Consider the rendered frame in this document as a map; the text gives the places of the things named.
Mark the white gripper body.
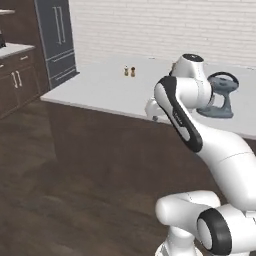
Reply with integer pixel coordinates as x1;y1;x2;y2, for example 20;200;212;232
144;97;168;122

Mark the grey stand mixer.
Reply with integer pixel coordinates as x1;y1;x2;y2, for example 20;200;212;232
196;71;240;120

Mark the dark brown kitchen island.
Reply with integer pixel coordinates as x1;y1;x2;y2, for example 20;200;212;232
39;54;256;214

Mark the dark grey fridge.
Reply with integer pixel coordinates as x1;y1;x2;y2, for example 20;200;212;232
33;0;81;90

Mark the dark brown cupboard run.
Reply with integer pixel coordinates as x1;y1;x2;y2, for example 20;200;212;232
0;49;51;120

